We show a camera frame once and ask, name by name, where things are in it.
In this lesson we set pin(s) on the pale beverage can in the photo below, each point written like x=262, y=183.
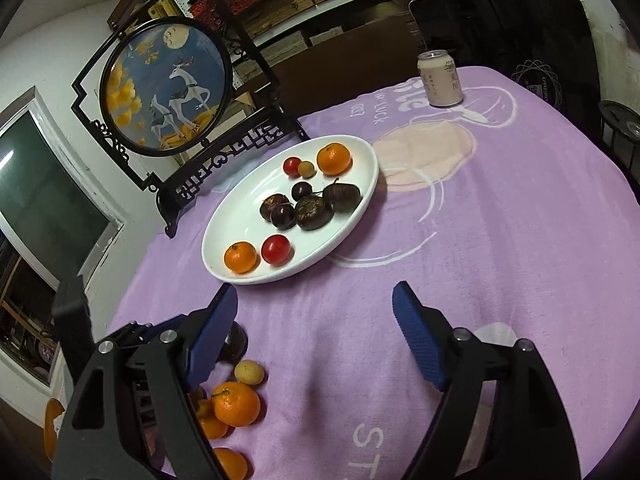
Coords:
x=441, y=80

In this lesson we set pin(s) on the black metal stand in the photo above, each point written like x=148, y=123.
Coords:
x=622, y=132

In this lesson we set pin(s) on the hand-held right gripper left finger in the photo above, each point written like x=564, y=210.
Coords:
x=212, y=335

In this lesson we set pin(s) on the large mandarin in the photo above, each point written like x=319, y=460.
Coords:
x=236, y=403

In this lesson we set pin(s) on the dark purple cherry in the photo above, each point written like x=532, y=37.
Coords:
x=236, y=342
x=301, y=191
x=283, y=217

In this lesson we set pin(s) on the dark brown water chestnut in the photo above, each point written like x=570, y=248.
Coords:
x=314, y=212
x=270, y=203

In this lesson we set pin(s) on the window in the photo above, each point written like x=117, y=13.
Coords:
x=45, y=195

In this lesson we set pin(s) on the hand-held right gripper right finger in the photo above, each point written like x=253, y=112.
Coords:
x=417, y=340

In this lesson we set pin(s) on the pale yellow longan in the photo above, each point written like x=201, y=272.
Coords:
x=250, y=372
x=307, y=169

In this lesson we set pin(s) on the dark avocado-like fruit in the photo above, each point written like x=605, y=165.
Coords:
x=342, y=195

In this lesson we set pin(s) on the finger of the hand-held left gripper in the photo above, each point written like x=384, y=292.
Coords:
x=167, y=324

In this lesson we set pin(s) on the purple printed tablecloth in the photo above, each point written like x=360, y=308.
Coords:
x=500, y=210

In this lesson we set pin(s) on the white oval plate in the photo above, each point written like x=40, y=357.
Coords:
x=320, y=250

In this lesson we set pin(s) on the black chair back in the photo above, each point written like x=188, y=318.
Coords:
x=500, y=30

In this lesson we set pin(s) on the round deer painting screen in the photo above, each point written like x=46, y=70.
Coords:
x=165, y=85

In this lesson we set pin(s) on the large red cherry tomato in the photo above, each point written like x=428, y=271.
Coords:
x=276, y=249

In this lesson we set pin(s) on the small red cherry tomato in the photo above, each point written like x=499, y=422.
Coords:
x=290, y=166

